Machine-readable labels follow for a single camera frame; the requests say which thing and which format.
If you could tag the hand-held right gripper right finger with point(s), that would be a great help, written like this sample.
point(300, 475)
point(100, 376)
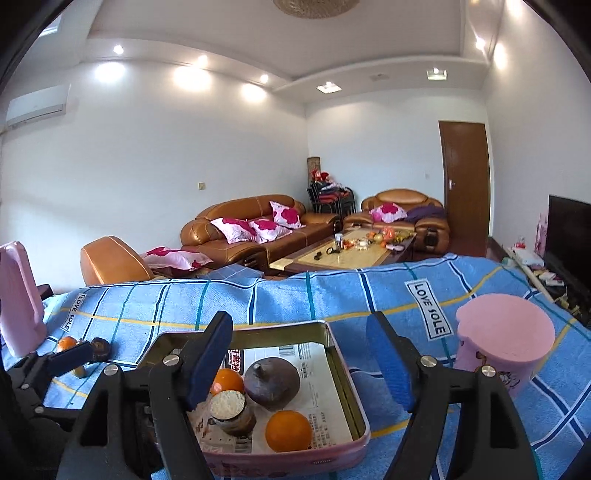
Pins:
point(392, 364)

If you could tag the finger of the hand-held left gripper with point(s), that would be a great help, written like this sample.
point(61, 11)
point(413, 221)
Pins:
point(69, 357)

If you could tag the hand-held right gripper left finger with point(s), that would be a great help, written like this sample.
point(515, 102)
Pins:
point(210, 364)

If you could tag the large orange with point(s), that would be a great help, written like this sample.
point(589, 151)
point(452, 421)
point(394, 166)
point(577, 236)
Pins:
point(67, 344)

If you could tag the small orange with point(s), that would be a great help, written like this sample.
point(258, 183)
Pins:
point(288, 430)
point(228, 381)

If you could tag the dark brown dried fruit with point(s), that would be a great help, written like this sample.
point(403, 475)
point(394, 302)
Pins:
point(100, 348)

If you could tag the pink metal tin box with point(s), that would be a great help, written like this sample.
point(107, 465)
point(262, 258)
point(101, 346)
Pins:
point(286, 463)

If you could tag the dark red stool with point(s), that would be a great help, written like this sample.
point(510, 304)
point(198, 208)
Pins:
point(44, 290)

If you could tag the pink electric kettle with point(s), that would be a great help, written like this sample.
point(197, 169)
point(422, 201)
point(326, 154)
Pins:
point(18, 300)

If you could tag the printed paper sheet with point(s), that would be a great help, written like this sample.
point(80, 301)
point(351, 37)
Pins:
point(318, 392)

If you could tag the blue plaid tablecloth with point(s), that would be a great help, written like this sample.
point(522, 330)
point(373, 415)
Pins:
point(323, 295)

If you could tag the orange leather chair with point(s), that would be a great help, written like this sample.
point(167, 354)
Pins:
point(111, 258)

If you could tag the pink floral pillow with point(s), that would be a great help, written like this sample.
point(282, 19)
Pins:
point(233, 229)
point(286, 214)
point(268, 229)
point(171, 258)
point(388, 212)

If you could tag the pink cartoon cup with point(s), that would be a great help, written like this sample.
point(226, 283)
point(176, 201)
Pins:
point(503, 332)

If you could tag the wooden coffee table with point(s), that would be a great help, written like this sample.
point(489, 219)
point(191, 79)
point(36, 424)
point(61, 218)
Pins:
point(323, 259)

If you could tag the assorted fruit pile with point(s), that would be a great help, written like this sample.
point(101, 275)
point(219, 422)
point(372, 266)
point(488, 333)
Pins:
point(390, 235)

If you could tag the purple blanket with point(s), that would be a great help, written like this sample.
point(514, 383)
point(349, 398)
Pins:
point(427, 213)

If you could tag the brown leather sofa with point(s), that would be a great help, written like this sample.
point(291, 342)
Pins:
point(221, 209)

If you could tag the brown leather armchair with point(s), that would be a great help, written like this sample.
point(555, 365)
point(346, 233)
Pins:
point(401, 196)

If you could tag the cluttered low television stand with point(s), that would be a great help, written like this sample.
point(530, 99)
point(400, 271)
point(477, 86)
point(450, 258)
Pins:
point(531, 267)

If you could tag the stack of dark chairs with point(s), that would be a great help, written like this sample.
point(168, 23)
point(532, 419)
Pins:
point(330, 198)

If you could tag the brown wooden door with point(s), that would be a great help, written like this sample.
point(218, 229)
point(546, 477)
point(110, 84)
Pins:
point(464, 184)

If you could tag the pink gift bag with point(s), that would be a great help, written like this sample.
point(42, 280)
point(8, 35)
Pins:
point(541, 235)

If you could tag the red plush toys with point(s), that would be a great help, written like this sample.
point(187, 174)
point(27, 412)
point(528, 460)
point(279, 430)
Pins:
point(321, 175)

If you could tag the tall patterned vase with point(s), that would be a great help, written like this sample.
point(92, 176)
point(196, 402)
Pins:
point(314, 166)

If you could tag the black television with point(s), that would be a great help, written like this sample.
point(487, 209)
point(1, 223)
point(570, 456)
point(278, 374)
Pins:
point(570, 235)

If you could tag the white air conditioner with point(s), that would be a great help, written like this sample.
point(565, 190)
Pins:
point(37, 105)

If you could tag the square ceiling light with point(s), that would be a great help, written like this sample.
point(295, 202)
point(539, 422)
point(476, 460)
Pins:
point(436, 73)
point(328, 86)

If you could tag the round ornamental ceiling lamp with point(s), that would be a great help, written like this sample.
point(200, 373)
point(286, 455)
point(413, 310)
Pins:
point(316, 7)

